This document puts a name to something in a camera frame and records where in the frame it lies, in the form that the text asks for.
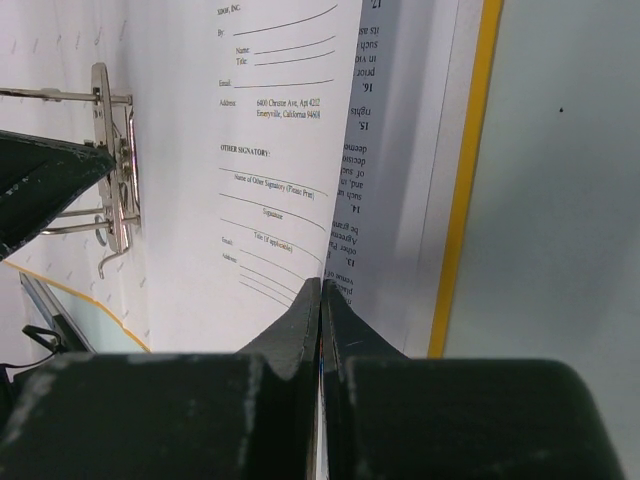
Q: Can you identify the yellow ring binder folder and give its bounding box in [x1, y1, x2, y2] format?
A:
[1, 1, 502, 356]

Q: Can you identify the metal lever arch mechanism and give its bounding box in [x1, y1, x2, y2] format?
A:
[1, 62, 141, 270]

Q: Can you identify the printed paper sheet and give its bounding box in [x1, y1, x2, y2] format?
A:
[128, 1, 361, 352]
[325, 1, 483, 357]

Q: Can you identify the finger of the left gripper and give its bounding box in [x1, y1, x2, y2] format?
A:
[1, 131, 116, 259]

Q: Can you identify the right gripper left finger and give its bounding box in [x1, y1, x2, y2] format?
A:
[238, 277, 320, 380]

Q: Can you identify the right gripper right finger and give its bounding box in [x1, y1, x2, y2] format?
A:
[321, 280, 408, 390]

